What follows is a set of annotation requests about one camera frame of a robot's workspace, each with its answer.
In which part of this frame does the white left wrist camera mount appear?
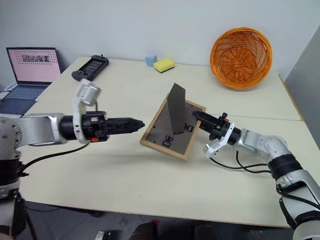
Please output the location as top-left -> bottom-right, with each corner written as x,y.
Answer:
71,77 -> 102,145

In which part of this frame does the black handheld controller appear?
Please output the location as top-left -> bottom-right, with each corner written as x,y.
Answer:
71,54 -> 110,82

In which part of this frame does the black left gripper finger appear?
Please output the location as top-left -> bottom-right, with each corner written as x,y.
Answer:
109,117 -> 147,128
109,124 -> 146,136

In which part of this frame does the yellow sponge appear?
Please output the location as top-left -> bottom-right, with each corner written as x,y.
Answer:
152,57 -> 176,74

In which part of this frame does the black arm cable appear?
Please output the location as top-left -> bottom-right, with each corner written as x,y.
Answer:
211,147 -> 274,174
21,141 -> 89,174

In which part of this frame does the metal bracket under table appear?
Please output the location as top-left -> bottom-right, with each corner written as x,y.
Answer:
95,229 -> 114,240

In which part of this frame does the orange wicker basket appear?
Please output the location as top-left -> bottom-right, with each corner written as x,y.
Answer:
209,26 -> 274,90

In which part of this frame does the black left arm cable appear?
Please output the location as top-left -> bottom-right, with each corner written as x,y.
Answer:
21,141 -> 89,174

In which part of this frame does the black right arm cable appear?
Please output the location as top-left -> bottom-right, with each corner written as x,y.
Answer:
211,147 -> 274,174

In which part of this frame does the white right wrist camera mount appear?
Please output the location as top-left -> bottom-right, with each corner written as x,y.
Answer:
202,121 -> 236,159

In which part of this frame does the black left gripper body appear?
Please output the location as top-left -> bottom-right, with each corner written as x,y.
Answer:
81,110 -> 111,143

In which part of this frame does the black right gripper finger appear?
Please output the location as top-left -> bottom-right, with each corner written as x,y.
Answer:
192,114 -> 215,134
191,110 -> 219,124

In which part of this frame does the open laptop with pink screen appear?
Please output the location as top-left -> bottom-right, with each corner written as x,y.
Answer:
0,46 -> 62,116

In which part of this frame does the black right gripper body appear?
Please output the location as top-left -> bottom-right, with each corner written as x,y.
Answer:
208,112 -> 235,140

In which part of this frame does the wooden framed grey board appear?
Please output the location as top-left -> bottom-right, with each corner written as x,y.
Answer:
139,82 -> 207,163

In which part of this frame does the light blue cube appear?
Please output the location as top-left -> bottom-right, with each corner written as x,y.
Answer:
144,54 -> 158,69

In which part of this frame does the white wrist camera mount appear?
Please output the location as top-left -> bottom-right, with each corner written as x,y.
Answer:
202,121 -> 236,159
71,77 -> 102,145

